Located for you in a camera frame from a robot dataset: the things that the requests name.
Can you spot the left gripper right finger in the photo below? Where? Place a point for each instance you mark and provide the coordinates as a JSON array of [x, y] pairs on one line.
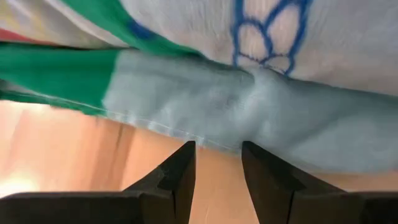
[[280, 199]]

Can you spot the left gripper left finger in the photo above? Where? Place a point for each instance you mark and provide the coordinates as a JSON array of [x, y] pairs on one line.
[[164, 199]]

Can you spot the dinosaur print towel green border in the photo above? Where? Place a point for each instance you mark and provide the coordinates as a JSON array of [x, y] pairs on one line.
[[248, 102]]

